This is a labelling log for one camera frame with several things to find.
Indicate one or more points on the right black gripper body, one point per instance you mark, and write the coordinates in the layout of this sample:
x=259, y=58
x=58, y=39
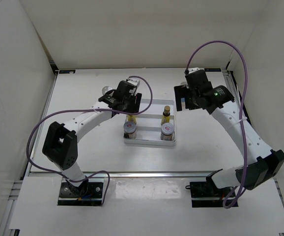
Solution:
x=191, y=102

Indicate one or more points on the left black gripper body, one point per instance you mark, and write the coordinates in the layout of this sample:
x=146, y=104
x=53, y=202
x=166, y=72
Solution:
x=130, y=106

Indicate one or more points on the yellow label bottle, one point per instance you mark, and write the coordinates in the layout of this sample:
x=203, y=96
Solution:
x=165, y=115
x=132, y=118

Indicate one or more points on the short spice jar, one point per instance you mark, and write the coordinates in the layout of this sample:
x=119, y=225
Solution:
x=167, y=132
x=129, y=128

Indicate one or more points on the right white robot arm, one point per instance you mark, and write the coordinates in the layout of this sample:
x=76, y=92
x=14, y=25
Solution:
x=261, y=162

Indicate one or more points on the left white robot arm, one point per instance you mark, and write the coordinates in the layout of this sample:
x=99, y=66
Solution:
x=61, y=143

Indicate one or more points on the white divided organizer tray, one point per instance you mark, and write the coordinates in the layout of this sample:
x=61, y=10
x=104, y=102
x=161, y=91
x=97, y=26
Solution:
x=148, y=128

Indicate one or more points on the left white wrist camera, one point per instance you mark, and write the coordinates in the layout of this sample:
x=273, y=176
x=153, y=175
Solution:
x=134, y=81

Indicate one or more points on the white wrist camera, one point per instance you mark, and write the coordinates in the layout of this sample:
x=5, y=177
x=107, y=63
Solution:
x=134, y=81
x=191, y=70

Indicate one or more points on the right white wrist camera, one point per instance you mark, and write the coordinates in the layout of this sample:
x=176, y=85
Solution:
x=191, y=70

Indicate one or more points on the aluminium front rail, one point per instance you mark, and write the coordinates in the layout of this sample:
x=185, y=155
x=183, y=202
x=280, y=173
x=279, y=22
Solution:
x=134, y=174

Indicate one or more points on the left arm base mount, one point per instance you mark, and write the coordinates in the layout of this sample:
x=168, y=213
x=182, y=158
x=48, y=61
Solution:
x=90, y=193

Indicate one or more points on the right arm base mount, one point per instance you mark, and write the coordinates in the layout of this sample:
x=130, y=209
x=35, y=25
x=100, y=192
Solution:
x=203, y=196

